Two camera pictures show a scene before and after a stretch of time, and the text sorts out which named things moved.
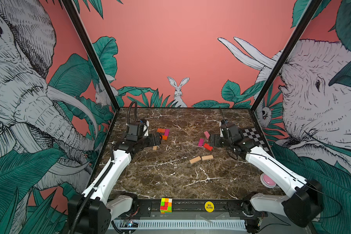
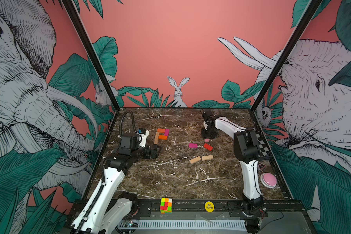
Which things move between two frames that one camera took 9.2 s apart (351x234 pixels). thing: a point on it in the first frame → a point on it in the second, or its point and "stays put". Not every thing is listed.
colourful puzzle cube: x=165 y=206 stays put
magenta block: x=201 y=142 → x=193 y=145
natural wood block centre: x=195 y=159 stays put
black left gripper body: x=149 y=141 → x=147 y=153
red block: x=207 y=146 stays put
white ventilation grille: x=177 y=224 stays put
